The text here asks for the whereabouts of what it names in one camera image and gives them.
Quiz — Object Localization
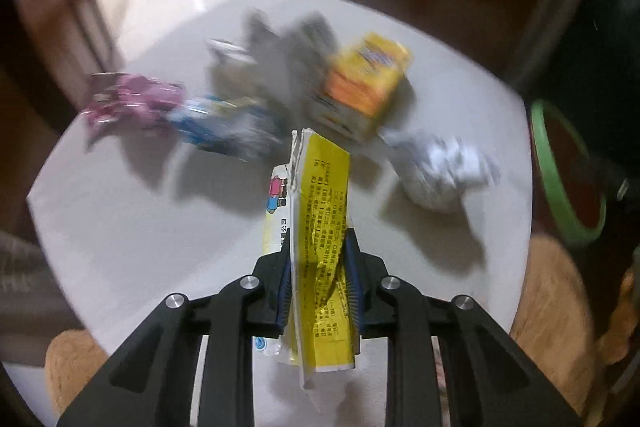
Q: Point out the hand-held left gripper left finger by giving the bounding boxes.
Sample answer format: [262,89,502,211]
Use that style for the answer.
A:
[57,252,293,427]

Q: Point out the green-rimmed red bin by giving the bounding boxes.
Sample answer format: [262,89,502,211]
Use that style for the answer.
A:
[529,98,611,249]

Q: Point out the crushed grey drink carton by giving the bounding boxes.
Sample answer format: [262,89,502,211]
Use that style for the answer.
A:
[280,9,341,108]

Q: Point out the yellow snack box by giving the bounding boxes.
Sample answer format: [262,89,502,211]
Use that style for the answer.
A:
[305,32,413,140]

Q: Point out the orange blue snack wrapper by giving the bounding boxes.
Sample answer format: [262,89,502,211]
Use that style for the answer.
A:
[167,94,281,160]

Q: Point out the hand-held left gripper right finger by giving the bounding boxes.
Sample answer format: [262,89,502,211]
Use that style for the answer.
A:
[345,227,583,427]

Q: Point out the brown wooden door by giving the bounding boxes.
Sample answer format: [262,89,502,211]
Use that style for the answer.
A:
[10,0,126,72]

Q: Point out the white paper wrapper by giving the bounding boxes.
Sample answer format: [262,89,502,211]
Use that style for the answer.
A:
[382,129,502,211]

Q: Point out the silver crumpled wrapper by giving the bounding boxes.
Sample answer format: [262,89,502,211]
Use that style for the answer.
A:
[207,9,286,98]

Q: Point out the yellow carton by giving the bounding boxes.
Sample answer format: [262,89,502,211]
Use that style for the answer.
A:
[252,127,357,390]

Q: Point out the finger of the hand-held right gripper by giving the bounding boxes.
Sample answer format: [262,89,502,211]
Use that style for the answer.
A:
[570,153,640,208]

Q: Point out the pink snack bag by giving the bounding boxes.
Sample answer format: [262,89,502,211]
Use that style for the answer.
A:
[82,72,188,138]

